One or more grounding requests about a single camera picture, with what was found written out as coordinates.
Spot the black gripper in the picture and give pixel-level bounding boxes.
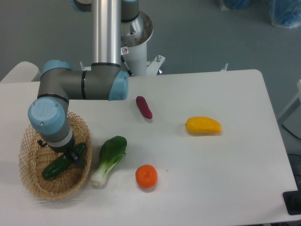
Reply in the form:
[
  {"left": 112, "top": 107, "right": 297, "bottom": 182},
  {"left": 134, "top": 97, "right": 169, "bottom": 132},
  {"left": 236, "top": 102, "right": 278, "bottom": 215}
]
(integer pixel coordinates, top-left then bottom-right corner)
[{"left": 37, "top": 137, "right": 85, "bottom": 168}]

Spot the green cucumber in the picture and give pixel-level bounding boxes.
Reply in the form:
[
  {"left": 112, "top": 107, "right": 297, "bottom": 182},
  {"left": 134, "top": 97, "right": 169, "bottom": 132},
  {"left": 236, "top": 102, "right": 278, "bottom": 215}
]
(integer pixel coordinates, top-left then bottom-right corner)
[{"left": 42, "top": 142, "right": 87, "bottom": 179}]

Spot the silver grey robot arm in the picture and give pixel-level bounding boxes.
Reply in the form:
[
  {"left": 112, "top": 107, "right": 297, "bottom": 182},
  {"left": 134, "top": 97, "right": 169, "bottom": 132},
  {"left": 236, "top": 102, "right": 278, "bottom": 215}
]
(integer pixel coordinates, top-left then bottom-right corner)
[{"left": 28, "top": 0, "right": 139, "bottom": 168}]

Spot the woven wicker basket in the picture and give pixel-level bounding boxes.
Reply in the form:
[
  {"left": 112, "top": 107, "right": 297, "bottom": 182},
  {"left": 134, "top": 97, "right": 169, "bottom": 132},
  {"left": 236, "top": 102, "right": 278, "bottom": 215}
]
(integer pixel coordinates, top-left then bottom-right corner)
[{"left": 19, "top": 112, "right": 92, "bottom": 200}]

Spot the green bok choy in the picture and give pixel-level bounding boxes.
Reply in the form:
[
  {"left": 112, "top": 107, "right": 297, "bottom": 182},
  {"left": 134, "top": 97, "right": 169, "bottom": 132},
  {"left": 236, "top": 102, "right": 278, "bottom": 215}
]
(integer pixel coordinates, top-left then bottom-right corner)
[{"left": 91, "top": 136, "right": 127, "bottom": 187}]

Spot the orange tangerine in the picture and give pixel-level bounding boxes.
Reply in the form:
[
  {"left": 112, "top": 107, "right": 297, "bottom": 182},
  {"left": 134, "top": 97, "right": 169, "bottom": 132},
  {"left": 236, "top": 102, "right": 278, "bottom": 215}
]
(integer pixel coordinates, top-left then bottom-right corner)
[{"left": 135, "top": 164, "right": 158, "bottom": 188}]

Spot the purple sweet potato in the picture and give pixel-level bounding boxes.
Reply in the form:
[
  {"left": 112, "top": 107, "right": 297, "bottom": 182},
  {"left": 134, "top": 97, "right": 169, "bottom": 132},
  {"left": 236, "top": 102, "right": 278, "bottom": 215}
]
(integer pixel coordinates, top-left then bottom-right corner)
[{"left": 136, "top": 96, "right": 153, "bottom": 119}]

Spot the white chair armrest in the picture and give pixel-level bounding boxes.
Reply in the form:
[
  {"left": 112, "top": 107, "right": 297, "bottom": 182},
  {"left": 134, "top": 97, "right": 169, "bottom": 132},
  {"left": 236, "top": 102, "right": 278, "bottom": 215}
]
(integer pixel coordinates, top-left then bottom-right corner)
[{"left": 0, "top": 61, "right": 41, "bottom": 83}]

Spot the yellow mango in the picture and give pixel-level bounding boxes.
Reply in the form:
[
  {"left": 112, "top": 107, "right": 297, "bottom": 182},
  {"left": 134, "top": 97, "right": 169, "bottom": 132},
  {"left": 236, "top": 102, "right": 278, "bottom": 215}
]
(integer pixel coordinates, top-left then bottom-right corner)
[{"left": 185, "top": 116, "right": 222, "bottom": 134}]

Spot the black device at table edge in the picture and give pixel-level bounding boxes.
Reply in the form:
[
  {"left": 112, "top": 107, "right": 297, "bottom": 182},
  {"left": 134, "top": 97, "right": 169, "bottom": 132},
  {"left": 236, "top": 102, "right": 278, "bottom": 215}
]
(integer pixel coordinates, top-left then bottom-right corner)
[{"left": 283, "top": 190, "right": 301, "bottom": 215}]

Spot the white furniture at right edge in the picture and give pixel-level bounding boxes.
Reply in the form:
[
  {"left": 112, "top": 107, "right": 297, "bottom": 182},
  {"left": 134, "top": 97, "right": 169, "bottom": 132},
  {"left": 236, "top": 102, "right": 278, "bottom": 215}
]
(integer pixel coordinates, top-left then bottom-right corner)
[{"left": 277, "top": 79, "right": 301, "bottom": 129}]

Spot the blue plastic bag left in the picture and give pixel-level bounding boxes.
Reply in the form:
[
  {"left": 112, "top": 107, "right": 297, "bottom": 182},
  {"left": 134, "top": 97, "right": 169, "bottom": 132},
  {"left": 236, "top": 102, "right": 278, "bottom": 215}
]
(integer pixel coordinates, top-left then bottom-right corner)
[{"left": 220, "top": 0, "right": 251, "bottom": 10}]

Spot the blue plastic bag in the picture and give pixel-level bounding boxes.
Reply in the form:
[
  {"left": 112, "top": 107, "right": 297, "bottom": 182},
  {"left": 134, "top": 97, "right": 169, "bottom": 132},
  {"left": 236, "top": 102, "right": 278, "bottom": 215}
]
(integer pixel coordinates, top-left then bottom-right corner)
[
  {"left": 269, "top": 0, "right": 301, "bottom": 28},
  {"left": 220, "top": 0, "right": 251, "bottom": 10}
]

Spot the blue plastic bag right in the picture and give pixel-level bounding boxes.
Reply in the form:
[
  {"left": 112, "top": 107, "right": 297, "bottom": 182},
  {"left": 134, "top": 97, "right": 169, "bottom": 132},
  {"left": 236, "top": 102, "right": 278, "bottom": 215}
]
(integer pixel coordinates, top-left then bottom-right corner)
[{"left": 269, "top": 0, "right": 301, "bottom": 28}]

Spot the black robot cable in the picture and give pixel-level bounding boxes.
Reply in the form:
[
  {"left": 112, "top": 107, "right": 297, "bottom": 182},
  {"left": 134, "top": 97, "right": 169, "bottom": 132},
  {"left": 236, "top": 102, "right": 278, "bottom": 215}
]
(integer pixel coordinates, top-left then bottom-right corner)
[{"left": 120, "top": 54, "right": 134, "bottom": 77}]

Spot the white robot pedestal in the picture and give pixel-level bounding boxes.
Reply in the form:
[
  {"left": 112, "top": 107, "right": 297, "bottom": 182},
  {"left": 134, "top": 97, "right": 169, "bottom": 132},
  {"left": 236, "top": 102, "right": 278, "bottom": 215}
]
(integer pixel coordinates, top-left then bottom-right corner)
[{"left": 88, "top": 2, "right": 165, "bottom": 76}]

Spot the black floor cable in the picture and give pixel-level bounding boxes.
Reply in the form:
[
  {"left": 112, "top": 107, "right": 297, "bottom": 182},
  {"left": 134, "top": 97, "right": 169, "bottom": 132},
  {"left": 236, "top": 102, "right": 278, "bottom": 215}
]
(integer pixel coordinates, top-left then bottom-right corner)
[{"left": 281, "top": 122, "right": 301, "bottom": 139}]

